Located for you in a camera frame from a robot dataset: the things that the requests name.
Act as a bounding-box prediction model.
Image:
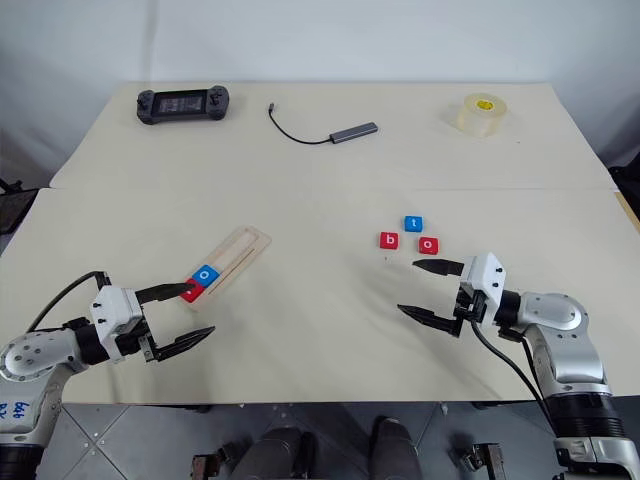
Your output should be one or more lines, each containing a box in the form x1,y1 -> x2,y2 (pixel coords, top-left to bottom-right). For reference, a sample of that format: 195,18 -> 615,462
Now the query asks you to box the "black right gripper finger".
396,303 -> 463,339
411,257 -> 466,278

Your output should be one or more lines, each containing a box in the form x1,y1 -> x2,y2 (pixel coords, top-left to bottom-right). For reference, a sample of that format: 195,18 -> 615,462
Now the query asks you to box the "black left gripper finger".
134,282 -> 197,305
149,325 -> 217,363

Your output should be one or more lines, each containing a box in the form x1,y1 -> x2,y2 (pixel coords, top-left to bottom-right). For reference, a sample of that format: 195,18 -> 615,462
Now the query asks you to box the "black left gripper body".
114,310 -> 164,364

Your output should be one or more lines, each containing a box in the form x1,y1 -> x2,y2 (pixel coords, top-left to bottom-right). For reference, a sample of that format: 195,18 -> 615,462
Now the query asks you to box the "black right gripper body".
451,282 -> 497,325

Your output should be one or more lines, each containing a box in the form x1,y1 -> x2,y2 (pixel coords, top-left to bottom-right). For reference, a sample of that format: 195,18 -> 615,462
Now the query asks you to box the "red letter r tile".
180,279 -> 208,305

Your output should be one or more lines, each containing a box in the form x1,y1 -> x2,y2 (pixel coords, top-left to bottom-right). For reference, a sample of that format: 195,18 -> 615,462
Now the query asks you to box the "blue letter o tile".
191,264 -> 222,288

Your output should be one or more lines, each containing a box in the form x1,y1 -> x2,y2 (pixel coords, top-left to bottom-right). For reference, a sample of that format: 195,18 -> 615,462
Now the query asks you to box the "wooden letter tile rack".
187,225 -> 273,314

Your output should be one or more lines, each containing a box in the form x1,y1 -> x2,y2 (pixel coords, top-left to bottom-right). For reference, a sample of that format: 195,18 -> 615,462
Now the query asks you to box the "dark rounded shape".
232,423 -> 317,480

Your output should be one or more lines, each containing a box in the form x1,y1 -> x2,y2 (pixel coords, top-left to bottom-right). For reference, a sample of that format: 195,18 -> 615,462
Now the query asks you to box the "clear tape roll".
441,91 -> 517,139

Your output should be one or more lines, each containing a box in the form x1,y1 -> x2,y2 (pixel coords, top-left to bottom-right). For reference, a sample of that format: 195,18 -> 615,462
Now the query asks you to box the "black mesh stand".
0,175 -> 42,237

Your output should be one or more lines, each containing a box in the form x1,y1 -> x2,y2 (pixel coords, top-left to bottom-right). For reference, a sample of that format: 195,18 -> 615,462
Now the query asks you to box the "black handheld game controller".
134,84 -> 233,126

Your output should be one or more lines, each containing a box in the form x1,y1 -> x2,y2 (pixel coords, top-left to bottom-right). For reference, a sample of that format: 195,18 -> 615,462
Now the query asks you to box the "black object at table side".
608,163 -> 640,226

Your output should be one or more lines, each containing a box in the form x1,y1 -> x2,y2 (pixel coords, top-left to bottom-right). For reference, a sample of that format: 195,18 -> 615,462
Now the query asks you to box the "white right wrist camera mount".
458,251 -> 507,321

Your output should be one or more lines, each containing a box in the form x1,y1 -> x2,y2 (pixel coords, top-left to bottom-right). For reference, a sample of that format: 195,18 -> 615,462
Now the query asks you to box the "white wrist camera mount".
90,285 -> 147,359
458,251 -> 507,321

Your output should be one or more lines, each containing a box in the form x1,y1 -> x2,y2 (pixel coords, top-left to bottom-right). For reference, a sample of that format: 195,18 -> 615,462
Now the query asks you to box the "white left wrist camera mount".
90,285 -> 147,359

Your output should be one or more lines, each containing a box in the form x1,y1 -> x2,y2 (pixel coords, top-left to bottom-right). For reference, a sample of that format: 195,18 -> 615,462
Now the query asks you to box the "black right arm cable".
468,318 -> 549,404

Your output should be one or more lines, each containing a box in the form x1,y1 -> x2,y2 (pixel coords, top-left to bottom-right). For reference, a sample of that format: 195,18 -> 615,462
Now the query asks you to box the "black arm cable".
26,270 -> 110,332
468,318 -> 549,404

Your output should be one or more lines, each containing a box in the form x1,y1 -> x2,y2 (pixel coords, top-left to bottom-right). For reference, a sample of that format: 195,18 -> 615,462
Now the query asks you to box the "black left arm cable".
26,270 -> 110,332

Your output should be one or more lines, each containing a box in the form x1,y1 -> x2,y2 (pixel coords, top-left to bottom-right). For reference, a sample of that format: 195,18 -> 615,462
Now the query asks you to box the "black table caster bracket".
191,438 -> 229,480
451,440 -> 505,480

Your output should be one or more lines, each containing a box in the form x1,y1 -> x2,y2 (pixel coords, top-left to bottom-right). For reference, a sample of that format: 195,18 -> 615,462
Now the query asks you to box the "grey usb hub with cable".
267,101 -> 380,147

